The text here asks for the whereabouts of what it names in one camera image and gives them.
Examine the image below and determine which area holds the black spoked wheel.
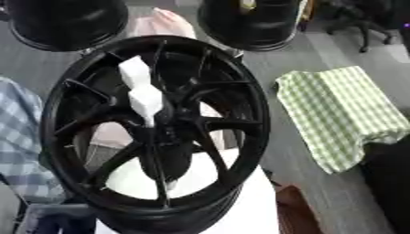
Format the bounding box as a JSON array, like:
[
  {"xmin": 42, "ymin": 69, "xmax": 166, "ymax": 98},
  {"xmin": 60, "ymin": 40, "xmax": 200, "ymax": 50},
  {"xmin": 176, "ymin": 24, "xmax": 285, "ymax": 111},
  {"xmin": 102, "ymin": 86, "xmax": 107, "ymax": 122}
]
[{"xmin": 38, "ymin": 35, "xmax": 273, "ymax": 234}]

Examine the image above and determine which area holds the black round wheel barrel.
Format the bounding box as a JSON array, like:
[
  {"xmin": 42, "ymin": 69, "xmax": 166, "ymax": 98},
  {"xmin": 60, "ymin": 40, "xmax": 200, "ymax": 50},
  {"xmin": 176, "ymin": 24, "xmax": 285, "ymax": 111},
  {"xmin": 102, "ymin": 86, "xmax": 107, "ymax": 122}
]
[
  {"xmin": 3, "ymin": 0, "xmax": 130, "ymax": 52},
  {"xmin": 195, "ymin": 0, "xmax": 309, "ymax": 52}
]

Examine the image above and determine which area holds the pale pink cloth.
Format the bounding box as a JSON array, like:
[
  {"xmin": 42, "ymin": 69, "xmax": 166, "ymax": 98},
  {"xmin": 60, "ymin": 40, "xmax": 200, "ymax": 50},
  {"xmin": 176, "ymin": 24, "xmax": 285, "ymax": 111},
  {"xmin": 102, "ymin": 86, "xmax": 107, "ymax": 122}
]
[{"xmin": 126, "ymin": 7, "xmax": 199, "ymax": 41}]

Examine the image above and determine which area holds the brown box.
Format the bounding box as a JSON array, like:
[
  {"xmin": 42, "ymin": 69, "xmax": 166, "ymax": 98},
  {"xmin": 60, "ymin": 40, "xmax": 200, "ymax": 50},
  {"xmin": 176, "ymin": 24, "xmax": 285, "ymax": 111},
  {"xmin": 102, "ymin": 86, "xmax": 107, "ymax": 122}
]
[{"xmin": 274, "ymin": 184, "xmax": 326, "ymax": 234}]

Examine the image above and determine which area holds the table with green checked cloth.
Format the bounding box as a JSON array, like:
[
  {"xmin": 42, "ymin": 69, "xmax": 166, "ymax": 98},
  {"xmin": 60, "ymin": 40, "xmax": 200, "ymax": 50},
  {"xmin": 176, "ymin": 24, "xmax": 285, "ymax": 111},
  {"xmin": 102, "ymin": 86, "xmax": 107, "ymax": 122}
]
[{"xmin": 274, "ymin": 65, "xmax": 410, "ymax": 176}]

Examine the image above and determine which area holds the grey blue bin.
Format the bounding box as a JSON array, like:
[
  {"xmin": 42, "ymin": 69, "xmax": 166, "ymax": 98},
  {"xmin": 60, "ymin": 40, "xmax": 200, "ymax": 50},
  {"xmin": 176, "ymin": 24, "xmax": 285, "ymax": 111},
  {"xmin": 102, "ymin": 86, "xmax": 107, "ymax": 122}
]
[{"xmin": 14, "ymin": 202, "xmax": 102, "ymax": 234}]

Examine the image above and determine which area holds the black office chair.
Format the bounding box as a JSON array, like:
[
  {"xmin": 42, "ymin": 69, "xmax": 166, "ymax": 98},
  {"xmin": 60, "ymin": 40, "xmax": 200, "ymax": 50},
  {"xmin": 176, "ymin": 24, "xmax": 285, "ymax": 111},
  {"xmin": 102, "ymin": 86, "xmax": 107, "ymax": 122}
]
[{"xmin": 318, "ymin": 0, "xmax": 401, "ymax": 54}]

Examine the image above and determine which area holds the person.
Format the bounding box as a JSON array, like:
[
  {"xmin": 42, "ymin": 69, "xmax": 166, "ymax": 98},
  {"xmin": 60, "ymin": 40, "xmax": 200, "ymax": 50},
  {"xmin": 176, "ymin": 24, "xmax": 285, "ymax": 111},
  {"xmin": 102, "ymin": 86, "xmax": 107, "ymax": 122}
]
[{"xmin": 0, "ymin": 76, "xmax": 70, "ymax": 204}]

